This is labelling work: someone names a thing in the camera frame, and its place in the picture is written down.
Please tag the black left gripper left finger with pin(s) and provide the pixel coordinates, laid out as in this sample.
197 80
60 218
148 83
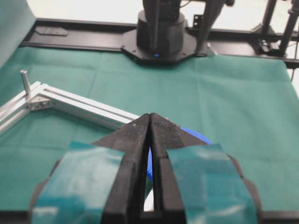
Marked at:
100 183

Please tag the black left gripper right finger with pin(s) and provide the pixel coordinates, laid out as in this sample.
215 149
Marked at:
196 182

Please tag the blue plastic gear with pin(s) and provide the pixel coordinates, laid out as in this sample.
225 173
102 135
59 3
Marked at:
191 132

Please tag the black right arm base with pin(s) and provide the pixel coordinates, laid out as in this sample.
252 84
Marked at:
160 36

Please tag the steel shaft pin near corner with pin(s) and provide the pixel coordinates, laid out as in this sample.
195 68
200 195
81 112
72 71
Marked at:
26 83

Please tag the green table cloth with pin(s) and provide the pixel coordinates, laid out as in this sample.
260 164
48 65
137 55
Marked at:
247 105

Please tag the aluminium extrusion frame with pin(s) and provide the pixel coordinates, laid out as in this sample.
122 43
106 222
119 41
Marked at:
44 97

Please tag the black aluminium rail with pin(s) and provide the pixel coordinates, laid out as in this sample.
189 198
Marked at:
121 37

